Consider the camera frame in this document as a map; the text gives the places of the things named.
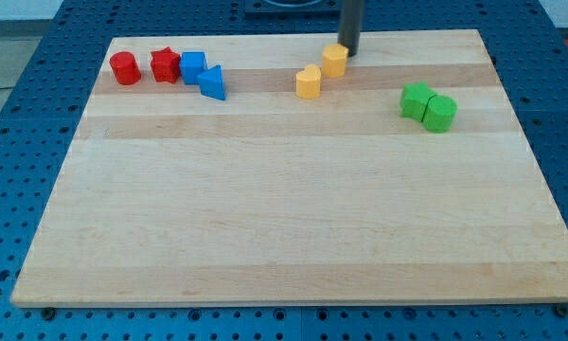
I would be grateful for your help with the wooden board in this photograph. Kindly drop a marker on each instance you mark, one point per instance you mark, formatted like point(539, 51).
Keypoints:
point(168, 198)

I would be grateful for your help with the yellow heart block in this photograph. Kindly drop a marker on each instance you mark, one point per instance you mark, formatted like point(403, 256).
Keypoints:
point(308, 82)

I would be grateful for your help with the blue triangle block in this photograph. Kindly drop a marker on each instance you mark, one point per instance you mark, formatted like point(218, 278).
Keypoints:
point(212, 84)

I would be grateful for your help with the yellow hexagon block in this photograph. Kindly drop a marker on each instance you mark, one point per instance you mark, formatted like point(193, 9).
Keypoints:
point(334, 60)

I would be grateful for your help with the blue cube block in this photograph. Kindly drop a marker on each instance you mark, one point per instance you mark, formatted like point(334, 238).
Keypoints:
point(192, 64)

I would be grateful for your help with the green star block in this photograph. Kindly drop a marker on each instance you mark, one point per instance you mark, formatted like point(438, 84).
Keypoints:
point(414, 100)

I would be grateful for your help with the red star block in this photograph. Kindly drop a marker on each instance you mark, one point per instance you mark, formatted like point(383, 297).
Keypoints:
point(165, 65)

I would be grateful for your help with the green cylinder block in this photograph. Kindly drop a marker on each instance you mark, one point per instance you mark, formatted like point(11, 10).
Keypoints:
point(439, 115)

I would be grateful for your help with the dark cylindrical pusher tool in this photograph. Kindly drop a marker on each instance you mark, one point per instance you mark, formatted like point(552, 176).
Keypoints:
point(350, 25)

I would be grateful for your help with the red cylinder block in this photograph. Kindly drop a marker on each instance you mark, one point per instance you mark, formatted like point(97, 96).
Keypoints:
point(125, 68)

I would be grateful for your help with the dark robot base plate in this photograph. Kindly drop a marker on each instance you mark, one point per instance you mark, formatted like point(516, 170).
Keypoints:
point(265, 7)

